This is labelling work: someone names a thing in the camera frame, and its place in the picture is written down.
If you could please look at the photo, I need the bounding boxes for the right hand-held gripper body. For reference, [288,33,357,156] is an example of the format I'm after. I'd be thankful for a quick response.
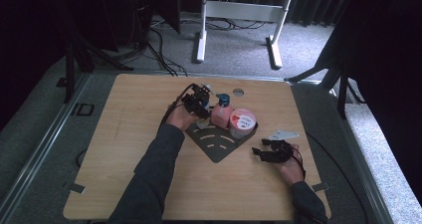
[260,128,301,163]

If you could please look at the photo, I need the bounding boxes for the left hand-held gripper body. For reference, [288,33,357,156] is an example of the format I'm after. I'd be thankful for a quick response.
[180,83,214,114]

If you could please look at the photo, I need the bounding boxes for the pink bottle with blue pump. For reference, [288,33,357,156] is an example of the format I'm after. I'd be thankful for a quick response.
[210,93,235,129]

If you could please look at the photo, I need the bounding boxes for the clear jar with pink lid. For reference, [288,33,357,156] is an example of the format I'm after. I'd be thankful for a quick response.
[228,108,258,140]

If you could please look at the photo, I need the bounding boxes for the black slotted corner shelf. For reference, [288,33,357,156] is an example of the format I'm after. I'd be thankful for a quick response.
[184,115,260,164]

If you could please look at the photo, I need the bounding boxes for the person's right hand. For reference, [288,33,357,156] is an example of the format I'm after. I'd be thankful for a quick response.
[276,144,307,187]

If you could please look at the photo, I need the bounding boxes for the person's left hand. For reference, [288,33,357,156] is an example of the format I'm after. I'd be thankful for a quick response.
[165,102,201,132]

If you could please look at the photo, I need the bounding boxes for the grey tape strip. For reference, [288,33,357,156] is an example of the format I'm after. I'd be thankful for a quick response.
[312,181,331,193]
[67,182,87,195]

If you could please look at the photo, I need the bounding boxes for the black metal stand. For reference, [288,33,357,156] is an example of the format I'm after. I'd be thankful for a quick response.
[284,31,366,119]
[64,0,134,105]

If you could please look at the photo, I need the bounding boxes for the black computer tower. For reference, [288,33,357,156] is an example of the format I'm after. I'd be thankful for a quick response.
[99,0,154,50]

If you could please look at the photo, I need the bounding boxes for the right hand-held gripper cable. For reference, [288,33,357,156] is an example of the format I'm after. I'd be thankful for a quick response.
[291,146,307,180]

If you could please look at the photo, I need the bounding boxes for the black floor cable bundle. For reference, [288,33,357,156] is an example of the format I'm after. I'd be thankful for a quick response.
[144,26,189,78]

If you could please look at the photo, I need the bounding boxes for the long black floor cable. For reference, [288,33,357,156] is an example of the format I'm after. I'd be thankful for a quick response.
[306,131,370,224]

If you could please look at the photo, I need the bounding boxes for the cables under white desk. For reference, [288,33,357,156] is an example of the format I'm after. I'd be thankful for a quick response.
[204,16,268,32]

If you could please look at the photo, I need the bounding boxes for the metal floor rail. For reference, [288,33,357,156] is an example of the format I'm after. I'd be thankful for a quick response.
[330,88,394,224]
[0,72,92,216]

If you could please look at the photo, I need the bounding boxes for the white desk frame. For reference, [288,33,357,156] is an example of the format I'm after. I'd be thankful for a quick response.
[195,0,295,70]

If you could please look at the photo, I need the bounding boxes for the black rectangular floor bracket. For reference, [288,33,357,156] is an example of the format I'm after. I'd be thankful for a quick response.
[70,102,96,116]

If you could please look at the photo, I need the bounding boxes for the black cable loop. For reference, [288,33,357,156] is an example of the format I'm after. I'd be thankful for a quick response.
[76,146,89,168]

